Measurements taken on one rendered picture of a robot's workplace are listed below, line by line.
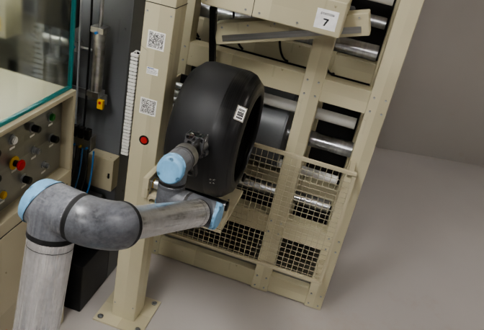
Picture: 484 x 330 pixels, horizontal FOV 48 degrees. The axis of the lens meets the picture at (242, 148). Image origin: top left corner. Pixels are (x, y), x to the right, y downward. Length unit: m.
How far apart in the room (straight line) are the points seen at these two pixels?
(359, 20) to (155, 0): 0.86
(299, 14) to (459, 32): 3.23
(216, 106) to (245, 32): 0.54
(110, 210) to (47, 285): 0.25
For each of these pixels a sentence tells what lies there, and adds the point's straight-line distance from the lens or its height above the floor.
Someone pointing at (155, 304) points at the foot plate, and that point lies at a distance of 3.12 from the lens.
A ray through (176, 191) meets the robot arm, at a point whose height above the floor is 1.22.
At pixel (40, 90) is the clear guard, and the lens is 2.14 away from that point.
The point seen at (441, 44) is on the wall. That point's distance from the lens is 5.38.
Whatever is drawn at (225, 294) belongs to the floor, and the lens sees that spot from 3.28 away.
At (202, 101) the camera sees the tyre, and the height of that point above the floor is 1.36.
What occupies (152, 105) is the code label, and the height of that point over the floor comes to 1.23.
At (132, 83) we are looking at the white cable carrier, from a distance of 2.36.
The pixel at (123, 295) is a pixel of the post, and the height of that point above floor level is 0.16.
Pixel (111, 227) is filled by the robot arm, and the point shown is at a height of 1.42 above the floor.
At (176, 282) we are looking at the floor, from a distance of 3.29.
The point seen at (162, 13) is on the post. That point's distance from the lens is 2.21.
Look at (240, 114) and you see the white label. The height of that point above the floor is 1.35.
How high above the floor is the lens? 2.17
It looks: 26 degrees down
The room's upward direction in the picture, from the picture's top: 12 degrees clockwise
